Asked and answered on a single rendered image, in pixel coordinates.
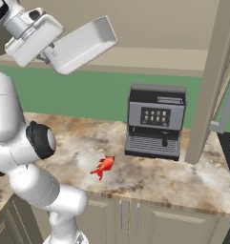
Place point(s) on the beige wall cabinet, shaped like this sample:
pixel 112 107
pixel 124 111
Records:
pixel 157 28

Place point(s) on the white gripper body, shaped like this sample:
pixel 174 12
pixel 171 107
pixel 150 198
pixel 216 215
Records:
pixel 33 39

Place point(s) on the beige wall cabinet door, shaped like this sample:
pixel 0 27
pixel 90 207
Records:
pixel 208 79

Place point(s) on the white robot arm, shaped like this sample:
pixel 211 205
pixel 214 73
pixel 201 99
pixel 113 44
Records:
pixel 11 105

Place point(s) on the black hob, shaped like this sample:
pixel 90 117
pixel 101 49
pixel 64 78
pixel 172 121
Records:
pixel 229 155

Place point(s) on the grey coffee machine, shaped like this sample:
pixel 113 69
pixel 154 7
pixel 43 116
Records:
pixel 154 127

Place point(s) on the red raw fish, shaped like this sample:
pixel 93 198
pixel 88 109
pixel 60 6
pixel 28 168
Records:
pixel 104 165

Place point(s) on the beige base cupboard door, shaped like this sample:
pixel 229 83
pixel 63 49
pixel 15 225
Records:
pixel 173 227
pixel 100 222

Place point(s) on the beige corner cupboard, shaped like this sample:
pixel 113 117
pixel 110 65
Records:
pixel 11 222

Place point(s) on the white tupperware container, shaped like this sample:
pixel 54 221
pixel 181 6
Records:
pixel 84 44

